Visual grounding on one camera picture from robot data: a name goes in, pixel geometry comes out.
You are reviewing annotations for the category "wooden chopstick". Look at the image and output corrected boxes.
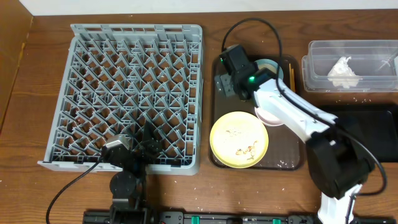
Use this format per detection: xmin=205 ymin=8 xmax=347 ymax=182
xmin=289 ymin=64 xmax=295 ymax=92
xmin=290 ymin=68 xmax=296 ymax=92

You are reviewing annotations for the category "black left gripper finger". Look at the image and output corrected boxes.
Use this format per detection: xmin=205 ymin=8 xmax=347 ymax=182
xmin=126 ymin=129 xmax=137 ymax=146
xmin=142 ymin=121 xmax=157 ymax=142

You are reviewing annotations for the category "grey plastic dish rack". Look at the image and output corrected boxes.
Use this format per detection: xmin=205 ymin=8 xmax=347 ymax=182
xmin=40 ymin=24 xmax=204 ymax=175

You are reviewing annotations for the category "black waste bin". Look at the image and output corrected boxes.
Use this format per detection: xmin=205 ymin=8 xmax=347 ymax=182
xmin=320 ymin=104 xmax=397 ymax=163

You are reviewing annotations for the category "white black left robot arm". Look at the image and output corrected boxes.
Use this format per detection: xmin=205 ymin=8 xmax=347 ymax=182
xmin=101 ymin=121 xmax=162 ymax=224

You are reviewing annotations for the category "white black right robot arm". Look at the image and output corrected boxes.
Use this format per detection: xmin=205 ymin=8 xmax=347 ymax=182
xmin=220 ymin=45 xmax=379 ymax=223

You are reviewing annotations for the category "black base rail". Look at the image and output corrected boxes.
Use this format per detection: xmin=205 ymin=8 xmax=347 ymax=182
xmin=82 ymin=210 xmax=398 ymax=224

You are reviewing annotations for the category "pink bowl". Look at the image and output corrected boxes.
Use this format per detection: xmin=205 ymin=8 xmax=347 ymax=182
xmin=254 ymin=108 xmax=283 ymax=126

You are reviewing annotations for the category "light blue bowl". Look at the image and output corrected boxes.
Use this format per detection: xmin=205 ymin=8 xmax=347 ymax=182
xmin=254 ymin=59 xmax=278 ymax=83

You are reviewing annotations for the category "dark brown serving tray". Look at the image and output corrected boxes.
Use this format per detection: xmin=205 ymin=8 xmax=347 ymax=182
xmin=210 ymin=54 xmax=305 ymax=170

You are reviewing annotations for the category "clear plastic waste bin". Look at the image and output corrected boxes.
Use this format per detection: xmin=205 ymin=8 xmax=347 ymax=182
xmin=302 ymin=40 xmax=397 ymax=93

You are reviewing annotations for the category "yellow plate with crumbs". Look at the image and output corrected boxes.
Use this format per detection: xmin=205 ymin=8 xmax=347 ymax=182
xmin=210 ymin=111 xmax=269 ymax=169

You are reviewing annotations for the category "white tissue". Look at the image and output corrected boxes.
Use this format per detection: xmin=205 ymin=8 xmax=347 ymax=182
xmin=327 ymin=57 xmax=362 ymax=89

